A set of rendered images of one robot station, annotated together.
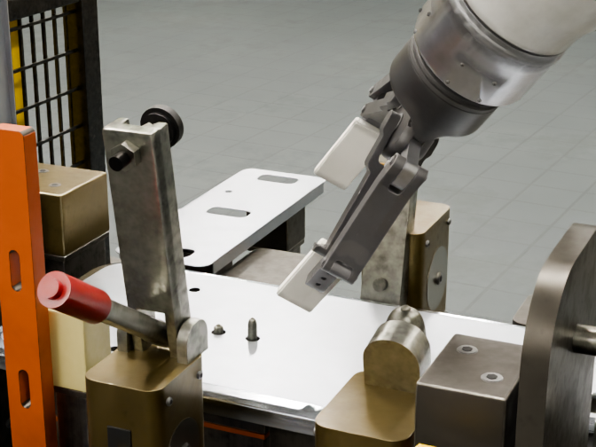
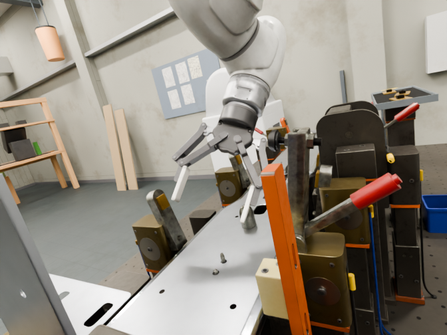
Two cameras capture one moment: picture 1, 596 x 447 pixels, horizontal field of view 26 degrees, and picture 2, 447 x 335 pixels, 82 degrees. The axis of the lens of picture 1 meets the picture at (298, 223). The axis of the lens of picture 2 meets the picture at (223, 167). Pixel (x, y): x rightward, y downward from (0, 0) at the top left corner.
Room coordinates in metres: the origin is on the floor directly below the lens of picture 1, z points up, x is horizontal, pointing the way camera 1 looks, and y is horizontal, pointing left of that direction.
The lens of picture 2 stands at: (0.84, 0.43, 1.27)
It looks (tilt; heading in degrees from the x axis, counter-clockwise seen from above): 14 degrees down; 277
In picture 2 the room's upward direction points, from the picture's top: 13 degrees counter-clockwise
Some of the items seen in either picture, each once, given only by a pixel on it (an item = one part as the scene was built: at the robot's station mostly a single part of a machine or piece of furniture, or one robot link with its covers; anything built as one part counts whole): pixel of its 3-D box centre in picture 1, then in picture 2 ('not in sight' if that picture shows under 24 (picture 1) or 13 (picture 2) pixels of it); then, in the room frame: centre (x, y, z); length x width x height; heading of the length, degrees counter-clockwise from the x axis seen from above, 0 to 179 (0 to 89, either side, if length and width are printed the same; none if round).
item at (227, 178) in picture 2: not in sight; (235, 215); (0.94, -0.41, 0.87); 0.12 x 0.07 x 0.35; 156
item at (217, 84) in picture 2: not in sight; (248, 133); (0.81, -2.82, 0.80); 0.81 x 0.70 x 1.60; 152
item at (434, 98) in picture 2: not in sight; (397, 96); (0.34, -0.47, 1.16); 0.37 x 0.14 x 0.02; 66
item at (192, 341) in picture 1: (192, 338); not in sight; (0.79, 0.07, 1.06); 0.03 x 0.01 x 0.03; 156
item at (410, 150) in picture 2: not in sight; (411, 227); (0.51, -0.14, 0.89); 0.09 x 0.08 x 0.38; 156
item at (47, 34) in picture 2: not in sight; (50, 44); (4.27, -4.98, 3.06); 0.38 x 0.37 x 0.59; 150
